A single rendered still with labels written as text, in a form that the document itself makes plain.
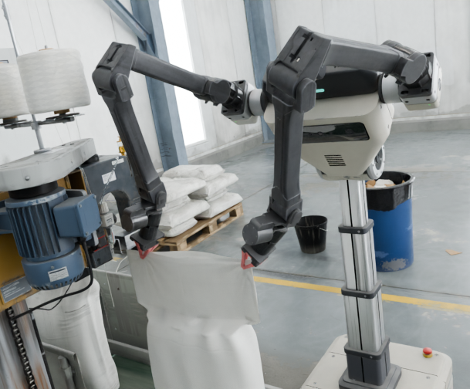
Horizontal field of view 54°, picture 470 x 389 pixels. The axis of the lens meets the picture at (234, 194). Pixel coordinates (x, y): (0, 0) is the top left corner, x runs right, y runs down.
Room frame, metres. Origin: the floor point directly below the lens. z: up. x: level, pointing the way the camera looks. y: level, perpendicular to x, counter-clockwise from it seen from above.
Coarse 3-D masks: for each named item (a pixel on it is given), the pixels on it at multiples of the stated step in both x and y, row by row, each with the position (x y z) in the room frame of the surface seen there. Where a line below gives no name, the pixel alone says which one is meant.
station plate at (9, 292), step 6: (24, 276) 1.25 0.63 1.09; (12, 282) 1.22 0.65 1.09; (18, 282) 1.23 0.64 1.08; (24, 282) 1.25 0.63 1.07; (0, 288) 1.19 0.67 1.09; (6, 288) 1.20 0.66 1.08; (12, 288) 1.22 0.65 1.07; (18, 288) 1.23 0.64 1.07; (24, 288) 1.24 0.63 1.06; (30, 288) 1.26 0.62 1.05; (6, 294) 1.20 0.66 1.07; (12, 294) 1.21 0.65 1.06; (18, 294) 1.23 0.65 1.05; (6, 300) 1.20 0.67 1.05
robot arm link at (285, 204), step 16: (272, 64) 0.99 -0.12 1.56; (304, 80) 0.93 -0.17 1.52; (272, 96) 0.99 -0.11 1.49; (288, 96) 0.98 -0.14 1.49; (304, 96) 0.93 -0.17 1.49; (288, 112) 0.97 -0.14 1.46; (304, 112) 0.95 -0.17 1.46; (288, 128) 1.00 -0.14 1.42; (288, 144) 1.02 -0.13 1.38; (288, 160) 1.05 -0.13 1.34; (288, 176) 1.07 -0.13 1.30; (272, 192) 1.14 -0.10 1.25; (288, 192) 1.10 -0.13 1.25; (272, 208) 1.17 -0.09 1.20; (288, 208) 1.12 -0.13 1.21
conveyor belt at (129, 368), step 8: (120, 360) 1.89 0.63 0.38; (128, 360) 1.88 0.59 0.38; (120, 368) 1.83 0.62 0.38; (128, 368) 1.82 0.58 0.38; (136, 368) 1.81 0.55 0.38; (144, 368) 1.80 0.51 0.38; (120, 376) 1.77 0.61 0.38; (128, 376) 1.76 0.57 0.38; (136, 376) 1.75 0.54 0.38; (144, 376) 1.74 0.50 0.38; (152, 376) 1.74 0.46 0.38; (120, 384) 1.71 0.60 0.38; (128, 384) 1.70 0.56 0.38; (136, 384) 1.70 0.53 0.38; (144, 384) 1.69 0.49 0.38; (152, 384) 1.68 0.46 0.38
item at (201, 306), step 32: (128, 256) 1.51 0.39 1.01; (160, 256) 1.41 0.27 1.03; (192, 256) 1.40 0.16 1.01; (224, 256) 1.31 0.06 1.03; (160, 288) 1.44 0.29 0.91; (192, 288) 1.33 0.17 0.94; (224, 288) 1.30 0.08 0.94; (160, 320) 1.39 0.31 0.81; (192, 320) 1.33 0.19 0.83; (224, 320) 1.30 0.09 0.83; (256, 320) 1.25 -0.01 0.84; (160, 352) 1.36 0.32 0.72; (192, 352) 1.28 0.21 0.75; (224, 352) 1.24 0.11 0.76; (256, 352) 1.29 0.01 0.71; (160, 384) 1.39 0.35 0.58; (192, 384) 1.28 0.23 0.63; (224, 384) 1.23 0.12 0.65; (256, 384) 1.25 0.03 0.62
